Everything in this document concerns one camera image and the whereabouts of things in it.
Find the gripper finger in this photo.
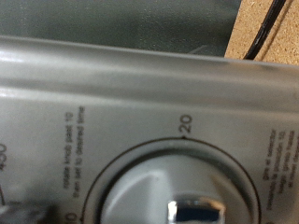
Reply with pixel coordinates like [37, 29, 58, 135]
[0, 201, 54, 224]

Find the silver oven knob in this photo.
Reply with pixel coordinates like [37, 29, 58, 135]
[100, 154, 255, 224]

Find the silver toaster oven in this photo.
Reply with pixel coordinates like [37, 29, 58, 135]
[0, 0, 299, 224]

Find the black oven power cord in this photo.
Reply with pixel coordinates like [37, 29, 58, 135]
[242, 0, 288, 61]

